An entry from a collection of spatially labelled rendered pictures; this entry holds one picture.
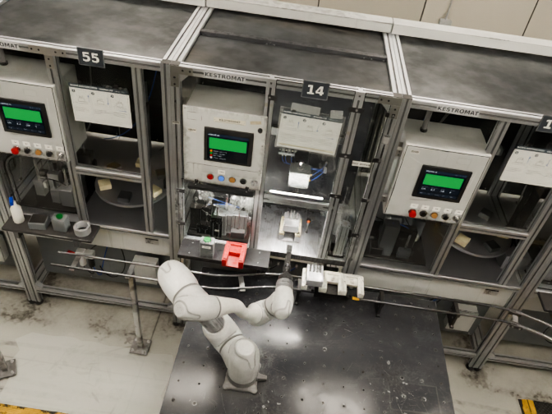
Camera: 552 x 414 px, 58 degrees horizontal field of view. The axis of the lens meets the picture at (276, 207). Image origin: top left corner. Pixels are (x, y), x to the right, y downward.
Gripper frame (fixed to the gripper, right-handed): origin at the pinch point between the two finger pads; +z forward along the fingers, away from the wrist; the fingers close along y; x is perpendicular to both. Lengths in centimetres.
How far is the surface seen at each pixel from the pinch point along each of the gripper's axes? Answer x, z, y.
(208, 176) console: 49, 19, 31
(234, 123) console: 36, 20, 65
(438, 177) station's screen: -68, 18, 53
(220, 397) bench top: 24, -64, -44
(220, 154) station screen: 42, 18, 47
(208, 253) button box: 45.9, 8.0, -17.2
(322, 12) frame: 1, 101, 97
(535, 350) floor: -200, 47, -113
